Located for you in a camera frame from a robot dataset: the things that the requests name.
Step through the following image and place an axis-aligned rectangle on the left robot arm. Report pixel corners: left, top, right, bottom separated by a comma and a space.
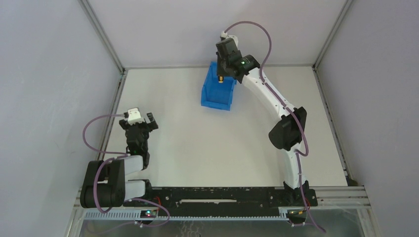
80, 108, 159, 213

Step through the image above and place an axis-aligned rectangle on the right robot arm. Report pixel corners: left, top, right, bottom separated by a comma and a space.
216, 36, 309, 198

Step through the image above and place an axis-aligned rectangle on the blue plastic bin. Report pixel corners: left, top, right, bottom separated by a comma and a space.
201, 61, 237, 111

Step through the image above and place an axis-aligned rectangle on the small electronics board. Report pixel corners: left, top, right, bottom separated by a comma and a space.
140, 210, 158, 219

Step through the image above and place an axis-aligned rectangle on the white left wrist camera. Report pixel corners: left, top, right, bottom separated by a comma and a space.
126, 108, 145, 125

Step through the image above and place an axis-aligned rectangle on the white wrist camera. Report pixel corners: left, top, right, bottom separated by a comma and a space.
220, 31, 238, 44
126, 108, 145, 125

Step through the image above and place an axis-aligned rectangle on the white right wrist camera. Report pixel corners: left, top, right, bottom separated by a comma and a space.
220, 31, 238, 44

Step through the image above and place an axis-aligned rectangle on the grey slotted cable duct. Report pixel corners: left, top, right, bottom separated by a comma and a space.
84, 209, 289, 221

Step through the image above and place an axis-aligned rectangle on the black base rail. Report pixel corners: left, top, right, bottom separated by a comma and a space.
123, 187, 318, 216

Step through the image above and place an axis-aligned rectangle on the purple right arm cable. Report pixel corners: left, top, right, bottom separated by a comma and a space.
224, 21, 326, 234

